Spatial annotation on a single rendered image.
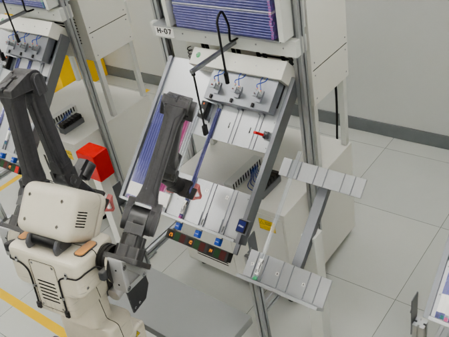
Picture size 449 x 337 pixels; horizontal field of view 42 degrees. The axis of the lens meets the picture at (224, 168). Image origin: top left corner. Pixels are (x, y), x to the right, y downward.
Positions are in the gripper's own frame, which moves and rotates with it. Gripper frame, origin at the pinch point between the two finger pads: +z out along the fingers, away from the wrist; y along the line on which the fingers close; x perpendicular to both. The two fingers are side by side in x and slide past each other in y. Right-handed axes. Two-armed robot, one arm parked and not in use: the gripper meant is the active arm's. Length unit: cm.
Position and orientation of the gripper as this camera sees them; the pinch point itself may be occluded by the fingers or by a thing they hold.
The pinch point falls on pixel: (190, 193)
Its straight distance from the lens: 233.7
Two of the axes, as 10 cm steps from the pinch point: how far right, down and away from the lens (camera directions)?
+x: -4.0, 9.0, -2.0
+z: 4.7, 3.9, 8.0
